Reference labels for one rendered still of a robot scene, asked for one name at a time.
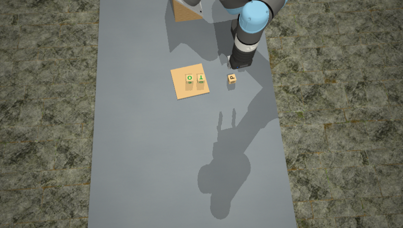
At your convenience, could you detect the tan flat mat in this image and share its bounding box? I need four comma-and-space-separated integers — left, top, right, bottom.
171, 64, 210, 99

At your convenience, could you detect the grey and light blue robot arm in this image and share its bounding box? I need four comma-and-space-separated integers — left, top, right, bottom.
219, 0, 288, 46

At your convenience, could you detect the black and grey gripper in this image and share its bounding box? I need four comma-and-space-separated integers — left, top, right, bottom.
227, 14, 259, 69

